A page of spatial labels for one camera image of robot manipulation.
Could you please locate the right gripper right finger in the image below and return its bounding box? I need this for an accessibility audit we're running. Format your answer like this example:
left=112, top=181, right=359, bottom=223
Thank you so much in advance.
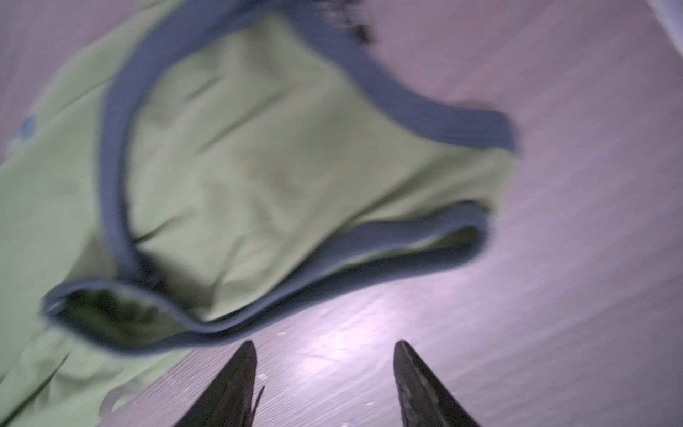
left=393, top=340, right=480, bottom=427

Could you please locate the green tank top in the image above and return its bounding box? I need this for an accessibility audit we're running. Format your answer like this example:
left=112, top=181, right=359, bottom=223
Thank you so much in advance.
left=1, top=1, right=516, bottom=426

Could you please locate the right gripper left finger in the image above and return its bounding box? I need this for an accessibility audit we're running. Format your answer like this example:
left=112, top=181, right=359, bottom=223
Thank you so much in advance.
left=175, top=341, right=257, bottom=427

